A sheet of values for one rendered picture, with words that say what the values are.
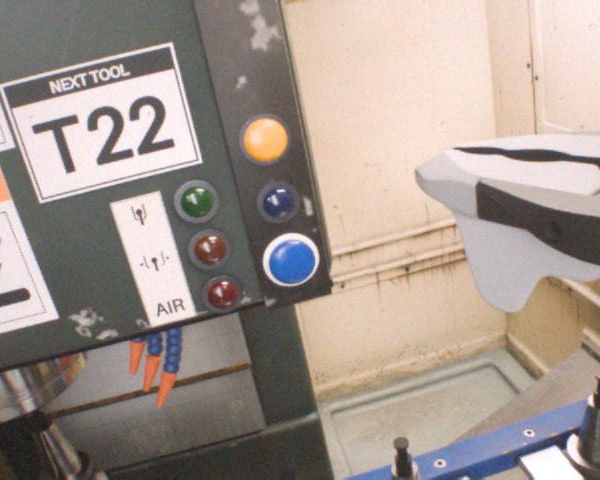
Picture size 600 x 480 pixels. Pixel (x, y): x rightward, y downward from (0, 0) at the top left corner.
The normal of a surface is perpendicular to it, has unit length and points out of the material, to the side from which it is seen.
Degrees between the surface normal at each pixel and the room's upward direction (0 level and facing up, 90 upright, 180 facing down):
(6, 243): 90
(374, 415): 0
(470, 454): 0
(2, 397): 90
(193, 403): 90
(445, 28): 90
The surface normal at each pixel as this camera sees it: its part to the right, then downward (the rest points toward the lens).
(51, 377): 0.84, 0.05
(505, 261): -0.77, 0.38
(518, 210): -0.93, 0.29
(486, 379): -0.18, -0.90
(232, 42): 0.19, 0.35
